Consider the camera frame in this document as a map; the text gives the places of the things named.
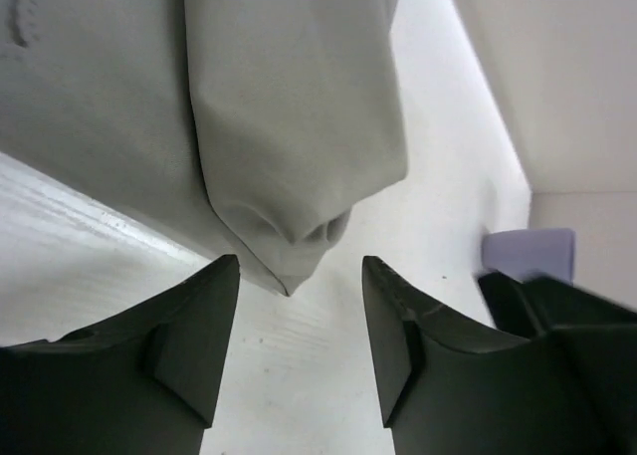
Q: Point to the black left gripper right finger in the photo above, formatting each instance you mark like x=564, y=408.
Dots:
x=448, y=384

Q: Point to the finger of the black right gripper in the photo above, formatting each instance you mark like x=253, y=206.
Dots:
x=541, y=303

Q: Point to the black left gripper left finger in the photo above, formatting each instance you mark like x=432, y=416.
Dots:
x=144, y=381

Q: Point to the grey cloth placemat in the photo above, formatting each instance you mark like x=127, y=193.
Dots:
x=243, y=126

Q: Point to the lilac plastic cup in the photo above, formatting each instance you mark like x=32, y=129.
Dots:
x=525, y=252

